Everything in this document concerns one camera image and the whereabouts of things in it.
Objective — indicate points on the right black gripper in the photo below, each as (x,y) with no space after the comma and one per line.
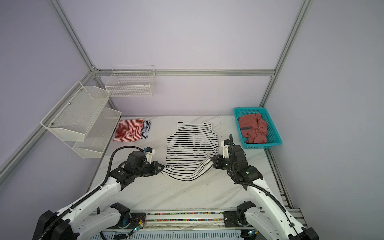
(216,162)

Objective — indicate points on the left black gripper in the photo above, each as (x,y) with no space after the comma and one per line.
(154,170)

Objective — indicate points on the black white striped tank top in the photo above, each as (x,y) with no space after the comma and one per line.
(189,151)

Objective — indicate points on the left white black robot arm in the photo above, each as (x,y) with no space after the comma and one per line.
(73,222)

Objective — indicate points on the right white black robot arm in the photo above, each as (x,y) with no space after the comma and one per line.
(265,212)

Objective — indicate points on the dusty red tank top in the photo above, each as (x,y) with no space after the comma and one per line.
(253,128)

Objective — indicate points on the teal plastic basket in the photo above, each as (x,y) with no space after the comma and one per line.
(273,137)

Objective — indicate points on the blue white striped folded top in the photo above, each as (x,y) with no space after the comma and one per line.
(145,130)

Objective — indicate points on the red white striped folded top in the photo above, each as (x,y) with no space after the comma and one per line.
(129,130)

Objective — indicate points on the lower white mesh shelf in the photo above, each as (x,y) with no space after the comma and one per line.
(99,136)

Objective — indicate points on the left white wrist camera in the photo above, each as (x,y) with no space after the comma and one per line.
(149,153)

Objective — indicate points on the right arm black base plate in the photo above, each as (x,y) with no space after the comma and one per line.
(234,219)

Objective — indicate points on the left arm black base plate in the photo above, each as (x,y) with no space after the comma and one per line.
(129,221)

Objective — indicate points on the aluminium mounting rail frame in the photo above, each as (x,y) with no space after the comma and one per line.
(193,210)

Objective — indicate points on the white wire wall basket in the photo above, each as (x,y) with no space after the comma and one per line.
(132,81)

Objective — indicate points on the aluminium enclosure frame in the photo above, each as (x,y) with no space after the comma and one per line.
(8,168)

